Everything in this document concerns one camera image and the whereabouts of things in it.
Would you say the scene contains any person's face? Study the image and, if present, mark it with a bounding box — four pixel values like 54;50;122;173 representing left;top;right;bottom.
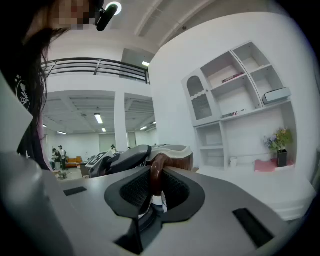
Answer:
51;0;97;31

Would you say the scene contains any person's black printed top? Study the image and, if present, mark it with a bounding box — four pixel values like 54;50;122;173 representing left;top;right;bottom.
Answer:
0;47;51;171

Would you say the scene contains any white shelf cabinet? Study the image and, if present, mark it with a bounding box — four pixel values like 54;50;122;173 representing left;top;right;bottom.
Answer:
181;41;318;222

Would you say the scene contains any white shelf compartment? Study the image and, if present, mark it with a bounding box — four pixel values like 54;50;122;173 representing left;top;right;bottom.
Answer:
199;147;226;171

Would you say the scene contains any grey and white box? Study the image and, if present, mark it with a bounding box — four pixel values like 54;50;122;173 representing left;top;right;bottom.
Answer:
261;87;292;106

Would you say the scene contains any black balcony railing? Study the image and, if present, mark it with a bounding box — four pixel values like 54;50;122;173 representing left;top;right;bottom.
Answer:
41;57;151;86

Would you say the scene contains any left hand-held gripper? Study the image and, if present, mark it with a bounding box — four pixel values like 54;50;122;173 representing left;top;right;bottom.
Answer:
84;144;153;179

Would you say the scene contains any flat white book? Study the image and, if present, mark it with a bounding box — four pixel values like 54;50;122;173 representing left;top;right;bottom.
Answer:
220;109;247;119

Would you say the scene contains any pink folded cloth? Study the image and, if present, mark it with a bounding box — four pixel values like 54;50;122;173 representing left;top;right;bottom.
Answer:
254;158;295;173

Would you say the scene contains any black head-mounted camera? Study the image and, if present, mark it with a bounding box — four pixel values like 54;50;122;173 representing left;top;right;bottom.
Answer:
95;1;119;32

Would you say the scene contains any white arched cabinet door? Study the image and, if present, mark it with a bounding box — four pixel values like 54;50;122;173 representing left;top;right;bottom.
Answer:
181;68;218;126

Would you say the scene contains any brown cup with white rim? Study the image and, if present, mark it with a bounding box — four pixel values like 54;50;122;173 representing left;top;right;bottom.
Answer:
145;144;195;197

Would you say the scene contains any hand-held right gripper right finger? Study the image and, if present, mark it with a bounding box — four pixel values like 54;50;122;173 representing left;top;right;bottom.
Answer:
144;166;301;256

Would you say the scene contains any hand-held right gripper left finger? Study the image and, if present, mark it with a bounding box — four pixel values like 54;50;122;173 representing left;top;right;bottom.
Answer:
48;166;153;256

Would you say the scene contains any purple and yellow flower bouquet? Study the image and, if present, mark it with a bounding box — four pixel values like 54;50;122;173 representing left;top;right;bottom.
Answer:
263;127;294;152

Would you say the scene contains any thin red book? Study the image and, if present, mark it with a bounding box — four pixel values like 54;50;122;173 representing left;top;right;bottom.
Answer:
221;72;245;84

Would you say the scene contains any round ceiling light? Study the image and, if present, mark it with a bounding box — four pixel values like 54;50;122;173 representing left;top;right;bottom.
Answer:
105;1;123;15

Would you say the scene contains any orange sofa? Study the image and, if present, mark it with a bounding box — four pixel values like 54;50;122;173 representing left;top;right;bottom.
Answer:
65;155;83;166

